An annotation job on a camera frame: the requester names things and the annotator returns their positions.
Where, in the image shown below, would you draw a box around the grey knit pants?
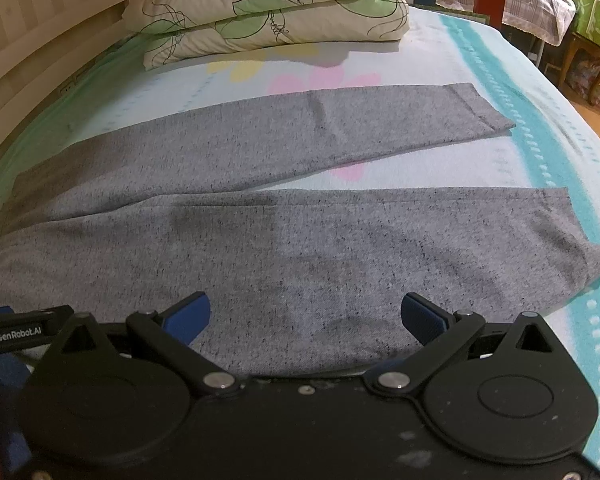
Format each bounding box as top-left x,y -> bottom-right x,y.
0,84 -> 600,375

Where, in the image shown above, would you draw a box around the floral pastel bed sheet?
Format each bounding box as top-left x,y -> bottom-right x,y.
0,9 -> 600,467

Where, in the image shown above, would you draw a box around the wooden side table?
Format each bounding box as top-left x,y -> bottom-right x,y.
558,32 -> 600,105

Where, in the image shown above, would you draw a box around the lower floral white pillow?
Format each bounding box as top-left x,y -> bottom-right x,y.
143,0 -> 410,70

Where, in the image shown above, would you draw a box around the plaid bedding pile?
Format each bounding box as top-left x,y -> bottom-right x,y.
437,0 -> 576,47

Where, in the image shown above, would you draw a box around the cream wooden bed rail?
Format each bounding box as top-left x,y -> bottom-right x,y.
0,0 -> 129,155

